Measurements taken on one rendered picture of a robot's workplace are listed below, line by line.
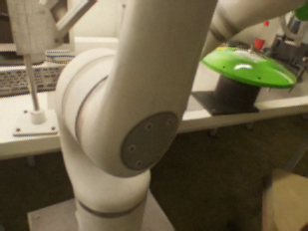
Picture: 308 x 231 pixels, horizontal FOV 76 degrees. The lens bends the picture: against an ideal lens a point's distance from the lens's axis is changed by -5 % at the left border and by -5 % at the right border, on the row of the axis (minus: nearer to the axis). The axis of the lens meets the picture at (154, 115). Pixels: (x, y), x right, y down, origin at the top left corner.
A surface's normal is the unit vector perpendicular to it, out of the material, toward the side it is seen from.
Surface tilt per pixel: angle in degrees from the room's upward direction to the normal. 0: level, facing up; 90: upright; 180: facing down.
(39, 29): 90
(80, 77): 43
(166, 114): 87
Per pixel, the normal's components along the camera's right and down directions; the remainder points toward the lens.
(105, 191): 0.19, -0.54
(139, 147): 0.52, 0.51
